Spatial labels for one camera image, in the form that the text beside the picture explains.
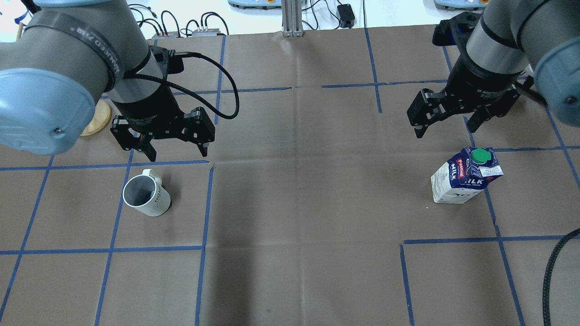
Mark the wooden mug tree stand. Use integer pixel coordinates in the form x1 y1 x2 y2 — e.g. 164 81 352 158
81 99 112 137

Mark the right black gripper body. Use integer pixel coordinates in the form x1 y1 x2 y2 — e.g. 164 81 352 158
406 57 520 127

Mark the white grey mug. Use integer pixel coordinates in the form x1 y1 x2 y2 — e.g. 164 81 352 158
122 169 172 217

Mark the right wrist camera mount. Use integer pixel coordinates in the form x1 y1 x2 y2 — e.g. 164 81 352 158
432 12 481 46

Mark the small usb hub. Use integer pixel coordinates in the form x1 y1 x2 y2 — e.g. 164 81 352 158
189 29 223 37
151 31 179 39

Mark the black power adapter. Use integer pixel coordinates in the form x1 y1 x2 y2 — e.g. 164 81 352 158
336 3 356 29

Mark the blue white milk carton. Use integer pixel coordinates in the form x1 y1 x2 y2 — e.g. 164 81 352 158
430 147 504 204

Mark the aluminium frame post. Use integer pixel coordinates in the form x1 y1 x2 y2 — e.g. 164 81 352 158
281 0 303 37

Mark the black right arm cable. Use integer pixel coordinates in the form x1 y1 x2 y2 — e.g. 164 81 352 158
542 228 580 326

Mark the blue teach pendant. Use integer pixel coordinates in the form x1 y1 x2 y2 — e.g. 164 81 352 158
227 0 283 10
434 0 489 11

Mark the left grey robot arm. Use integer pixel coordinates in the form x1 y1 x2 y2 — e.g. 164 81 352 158
0 0 215 162

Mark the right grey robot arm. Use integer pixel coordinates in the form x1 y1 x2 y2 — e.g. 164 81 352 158
406 0 580 138

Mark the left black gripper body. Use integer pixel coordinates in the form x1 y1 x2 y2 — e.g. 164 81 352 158
110 85 215 150

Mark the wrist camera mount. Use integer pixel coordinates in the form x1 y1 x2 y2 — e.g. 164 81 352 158
149 45 184 77
432 12 481 46

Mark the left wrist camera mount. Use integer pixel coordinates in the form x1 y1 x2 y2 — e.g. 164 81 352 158
149 45 184 77

